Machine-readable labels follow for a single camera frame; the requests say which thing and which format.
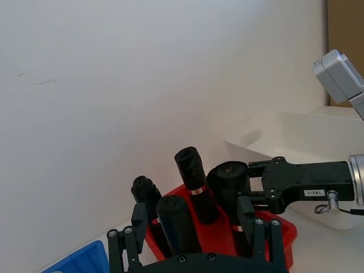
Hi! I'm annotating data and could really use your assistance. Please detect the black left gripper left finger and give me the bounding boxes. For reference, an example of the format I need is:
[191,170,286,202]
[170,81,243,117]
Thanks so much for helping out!
[106,202,148,273]

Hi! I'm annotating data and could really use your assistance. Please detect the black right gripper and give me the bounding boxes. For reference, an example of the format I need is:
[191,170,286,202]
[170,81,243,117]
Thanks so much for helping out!
[237,156,355,216]

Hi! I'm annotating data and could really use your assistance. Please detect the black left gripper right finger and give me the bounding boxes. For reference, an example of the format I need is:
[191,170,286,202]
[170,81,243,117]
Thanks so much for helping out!
[237,196,288,273]

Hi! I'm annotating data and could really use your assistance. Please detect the black bag roll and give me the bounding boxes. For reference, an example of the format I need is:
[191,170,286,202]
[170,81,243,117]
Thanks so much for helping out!
[130,175,173,260]
[206,160,255,257]
[155,195,203,255]
[173,146,220,225]

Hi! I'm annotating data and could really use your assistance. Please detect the red plastic bin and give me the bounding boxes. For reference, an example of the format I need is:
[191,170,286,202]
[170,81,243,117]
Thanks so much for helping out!
[144,183,299,270]

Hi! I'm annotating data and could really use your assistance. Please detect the blue plastic tray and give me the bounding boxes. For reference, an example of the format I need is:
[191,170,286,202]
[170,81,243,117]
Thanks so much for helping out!
[40,239,110,273]

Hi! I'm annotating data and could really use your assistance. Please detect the white plastic tray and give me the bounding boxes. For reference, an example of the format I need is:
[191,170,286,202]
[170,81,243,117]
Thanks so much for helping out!
[223,111,364,231]

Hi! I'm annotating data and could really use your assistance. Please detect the brown cardboard panel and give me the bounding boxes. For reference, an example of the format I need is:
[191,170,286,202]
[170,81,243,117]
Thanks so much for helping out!
[326,0,364,108]

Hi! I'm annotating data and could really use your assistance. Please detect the thin dark cable silver plug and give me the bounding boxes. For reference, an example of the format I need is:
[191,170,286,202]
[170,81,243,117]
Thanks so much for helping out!
[313,189,364,216]

